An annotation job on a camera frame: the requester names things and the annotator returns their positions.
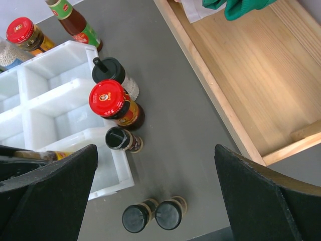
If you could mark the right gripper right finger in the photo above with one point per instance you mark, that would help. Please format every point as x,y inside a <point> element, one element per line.
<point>263,204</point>

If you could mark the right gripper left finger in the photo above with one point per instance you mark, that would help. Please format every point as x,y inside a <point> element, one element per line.
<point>45,202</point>

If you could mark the black cap pepper bottle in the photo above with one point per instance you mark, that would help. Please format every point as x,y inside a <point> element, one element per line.
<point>137,216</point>
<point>169,213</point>

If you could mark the right white organizer tray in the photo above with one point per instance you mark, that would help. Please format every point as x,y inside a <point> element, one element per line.
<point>55,88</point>

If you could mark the white organizer tray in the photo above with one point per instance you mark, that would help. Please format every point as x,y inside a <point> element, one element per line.
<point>12,133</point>
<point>55,88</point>

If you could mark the small black cap spice bottle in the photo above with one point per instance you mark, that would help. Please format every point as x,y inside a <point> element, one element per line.
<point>117,138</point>

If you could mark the right red lid sauce jar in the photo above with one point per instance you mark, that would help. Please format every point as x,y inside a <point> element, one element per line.
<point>111,101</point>

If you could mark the red lid sauce jar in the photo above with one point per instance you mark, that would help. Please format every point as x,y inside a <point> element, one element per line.
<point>28,36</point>
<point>111,101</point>

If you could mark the left white organizer tray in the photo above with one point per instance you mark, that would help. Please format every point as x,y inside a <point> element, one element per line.
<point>12,133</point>

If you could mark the wooden clothes rack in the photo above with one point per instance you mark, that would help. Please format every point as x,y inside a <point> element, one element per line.
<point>261,72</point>

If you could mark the back silver lid salt jar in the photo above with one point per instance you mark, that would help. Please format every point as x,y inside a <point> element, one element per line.
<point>12,56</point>

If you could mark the black lid shaker right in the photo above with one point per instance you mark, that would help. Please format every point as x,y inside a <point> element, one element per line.
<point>111,68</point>

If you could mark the back red lid sauce jar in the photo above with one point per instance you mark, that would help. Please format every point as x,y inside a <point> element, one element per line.
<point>28,36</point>

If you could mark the right orange cap sauce bottle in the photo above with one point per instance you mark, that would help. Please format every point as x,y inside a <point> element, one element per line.
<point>74,23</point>

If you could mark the green garment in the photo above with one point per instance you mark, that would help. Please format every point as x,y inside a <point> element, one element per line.
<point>235,9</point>

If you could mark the pink white garment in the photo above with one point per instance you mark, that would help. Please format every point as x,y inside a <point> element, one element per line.
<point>195,11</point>

